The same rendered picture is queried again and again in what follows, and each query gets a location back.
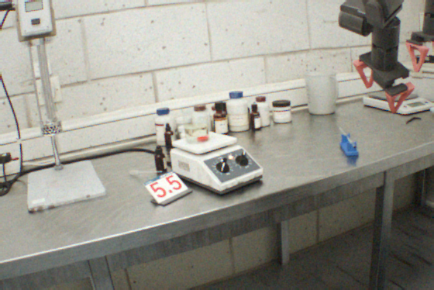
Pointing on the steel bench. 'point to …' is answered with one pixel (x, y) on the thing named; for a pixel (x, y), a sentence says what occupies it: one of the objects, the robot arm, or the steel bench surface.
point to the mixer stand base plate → (63, 185)
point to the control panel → (231, 165)
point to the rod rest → (348, 146)
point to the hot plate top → (206, 143)
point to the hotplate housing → (186, 165)
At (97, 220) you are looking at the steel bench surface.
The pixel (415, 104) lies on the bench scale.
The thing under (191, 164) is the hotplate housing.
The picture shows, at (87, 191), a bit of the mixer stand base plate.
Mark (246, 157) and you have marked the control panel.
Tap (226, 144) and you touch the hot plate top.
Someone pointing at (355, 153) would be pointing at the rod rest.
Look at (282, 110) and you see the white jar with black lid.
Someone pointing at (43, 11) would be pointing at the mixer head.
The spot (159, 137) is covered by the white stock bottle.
